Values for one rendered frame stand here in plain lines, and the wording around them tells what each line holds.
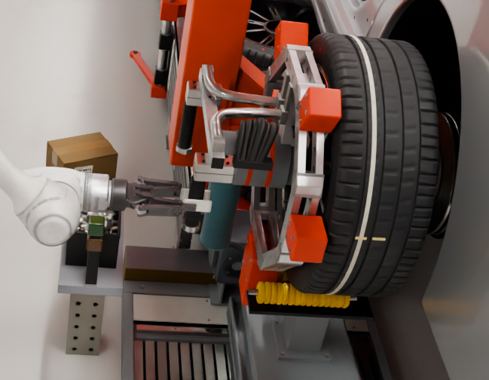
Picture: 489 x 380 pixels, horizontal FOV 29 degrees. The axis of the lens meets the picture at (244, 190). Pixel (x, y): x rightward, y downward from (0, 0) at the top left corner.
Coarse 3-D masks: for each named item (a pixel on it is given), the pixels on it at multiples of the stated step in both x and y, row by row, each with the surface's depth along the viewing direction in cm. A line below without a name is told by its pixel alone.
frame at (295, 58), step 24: (288, 48) 229; (312, 72) 221; (312, 144) 215; (312, 168) 214; (312, 192) 211; (264, 216) 258; (288, 216) 215; (264, 240) 248; (264, 264) 237; (288, 264) 225
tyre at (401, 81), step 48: (336, 48) 221; (384, 48) 226; (384, 96) 212; (432, 96) 215; (336, 144) 210; (384, 144) 209; (432, 144) 210; (336, 192) 208; (384, 192) 209; (432, 192) 211; (336, 240) 212; (384, 240) 213; (336, 288) 227; (384, 288) 227
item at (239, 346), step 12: (240, 300) 297; (228, 312) 296; (240, 312) 294; (228, 324) 294; (240, 324) 289; (240, 336) 285; (348, 336) 290; (240, 348) 281; (240, 360) 277; (240, 372) 270
